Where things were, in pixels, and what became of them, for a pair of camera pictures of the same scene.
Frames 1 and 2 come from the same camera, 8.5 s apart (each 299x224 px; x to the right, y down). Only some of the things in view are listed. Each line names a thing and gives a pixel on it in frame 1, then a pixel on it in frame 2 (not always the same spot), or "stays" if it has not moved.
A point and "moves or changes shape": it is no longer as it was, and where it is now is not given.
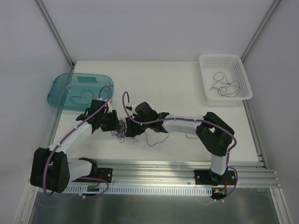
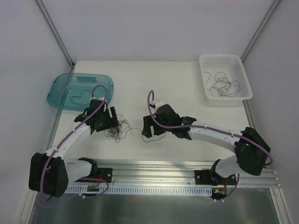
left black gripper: (112, 120) stays
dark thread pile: (168, 132) to (145, 141)
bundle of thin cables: (121, 133) moves or changes shape
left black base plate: (105, 174) stays
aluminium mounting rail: (249, 172) stays
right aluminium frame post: (264, 19) stays
